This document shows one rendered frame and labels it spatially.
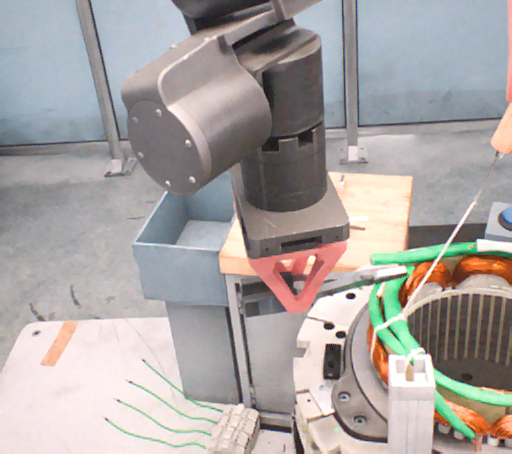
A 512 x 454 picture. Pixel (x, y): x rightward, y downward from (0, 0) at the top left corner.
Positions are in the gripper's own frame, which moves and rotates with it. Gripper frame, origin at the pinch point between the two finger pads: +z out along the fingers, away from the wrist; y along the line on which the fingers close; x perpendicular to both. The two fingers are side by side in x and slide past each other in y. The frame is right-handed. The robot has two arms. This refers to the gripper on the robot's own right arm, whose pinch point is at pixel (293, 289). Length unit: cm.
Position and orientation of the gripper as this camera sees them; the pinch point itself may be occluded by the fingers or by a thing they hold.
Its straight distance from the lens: 55.0
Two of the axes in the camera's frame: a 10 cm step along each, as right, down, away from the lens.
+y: 1.7, 5.5, -8.2
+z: 0.9, 8.2, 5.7
